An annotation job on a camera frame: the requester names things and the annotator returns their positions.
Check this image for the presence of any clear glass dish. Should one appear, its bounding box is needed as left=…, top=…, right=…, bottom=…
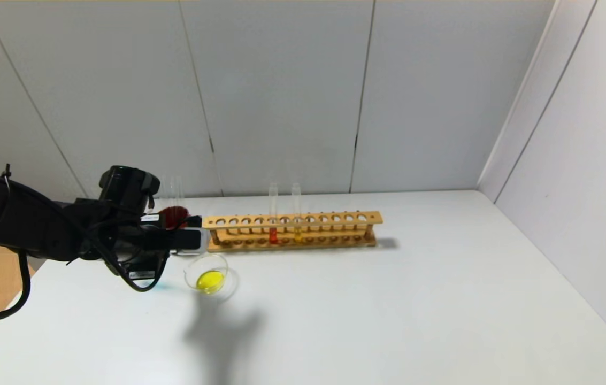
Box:
left=184, top=253, right=240, bottom=304

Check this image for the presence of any dark red plastic cup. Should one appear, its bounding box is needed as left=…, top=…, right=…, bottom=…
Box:
left=159, top=206, right=192, bottom=229

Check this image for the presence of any thin black camera cable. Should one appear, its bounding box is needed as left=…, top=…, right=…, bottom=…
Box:
left=102, top=251, right=170, bottom=293

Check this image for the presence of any wooden test tube rack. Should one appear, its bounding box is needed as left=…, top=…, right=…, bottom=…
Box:
left=202, top=211, right=383, bottom=252

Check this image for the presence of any test tube with amber pigment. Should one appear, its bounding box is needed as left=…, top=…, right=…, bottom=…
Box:
left=292, top=183, right=303, bottom=243

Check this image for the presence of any test tube with red pigment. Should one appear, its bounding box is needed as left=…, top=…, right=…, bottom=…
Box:
left=269, top=183, right=279, bottom=245

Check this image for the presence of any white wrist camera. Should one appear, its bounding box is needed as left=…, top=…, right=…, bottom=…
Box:
left=173, top=227, right=209, bottom=253

